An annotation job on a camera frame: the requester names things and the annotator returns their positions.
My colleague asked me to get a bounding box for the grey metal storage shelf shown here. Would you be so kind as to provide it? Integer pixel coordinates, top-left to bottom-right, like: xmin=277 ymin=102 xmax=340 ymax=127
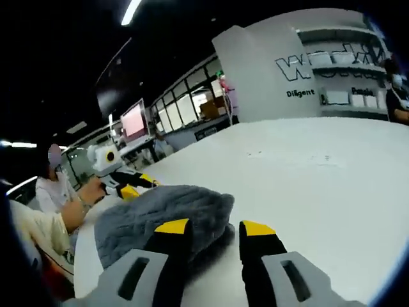
xmin=297 ymin=25 xmax=394 ymax=118

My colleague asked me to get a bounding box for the white table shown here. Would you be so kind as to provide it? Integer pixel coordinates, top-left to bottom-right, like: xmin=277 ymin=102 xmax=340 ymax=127
xmin=73 ymin=116 xmax=409 ymax=307

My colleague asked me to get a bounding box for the dark printed counter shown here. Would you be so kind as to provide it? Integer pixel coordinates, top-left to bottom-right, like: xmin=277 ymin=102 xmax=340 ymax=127
xmin=166 ymin=116 xmax=239 ymax=151

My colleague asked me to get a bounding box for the grey towel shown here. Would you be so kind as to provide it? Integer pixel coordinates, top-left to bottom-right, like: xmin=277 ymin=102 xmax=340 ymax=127
xmin=94 ymin=184 xmax=237 ymax=269

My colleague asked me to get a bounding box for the computer monitor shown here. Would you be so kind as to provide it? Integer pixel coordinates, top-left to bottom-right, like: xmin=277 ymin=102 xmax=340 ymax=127
xmin=120 ymin=98 xmax=148 ymax=141

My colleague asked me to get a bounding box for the pink hanging object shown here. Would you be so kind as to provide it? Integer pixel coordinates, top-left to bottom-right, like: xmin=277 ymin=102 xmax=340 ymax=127
xmin=220 ymin=75 xmax=239 ymax=113

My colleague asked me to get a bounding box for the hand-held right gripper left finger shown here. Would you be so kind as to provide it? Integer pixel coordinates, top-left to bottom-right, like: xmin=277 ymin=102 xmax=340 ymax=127
xmin=95 ymin=218 xmax=194 ymax=307

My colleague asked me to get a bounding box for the person's left hand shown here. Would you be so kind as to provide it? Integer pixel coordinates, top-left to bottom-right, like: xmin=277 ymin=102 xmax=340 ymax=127
xmin=79 ymin=178 xmax=107 ymax=208

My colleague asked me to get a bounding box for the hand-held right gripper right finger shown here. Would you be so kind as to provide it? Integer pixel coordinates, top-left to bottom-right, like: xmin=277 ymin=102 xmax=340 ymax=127
xmin=238 ymin=219 xmax=339 ymax=307

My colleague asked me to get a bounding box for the brown cardboard box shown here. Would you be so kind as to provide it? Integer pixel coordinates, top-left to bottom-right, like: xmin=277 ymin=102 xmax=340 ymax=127
xmin=199 ymin=97 xmax=226 ymax=119

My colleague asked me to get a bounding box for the ceiling light strip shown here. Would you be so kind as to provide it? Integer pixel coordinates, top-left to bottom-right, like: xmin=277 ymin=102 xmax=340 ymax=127
xmin=120 ymin=0 xmax=143 ymax=26

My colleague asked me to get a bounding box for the row of white storage bins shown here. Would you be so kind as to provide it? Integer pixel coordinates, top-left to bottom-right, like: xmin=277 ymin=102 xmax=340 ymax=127
xmin=306 ymin=52 xmax=387 ymax=109

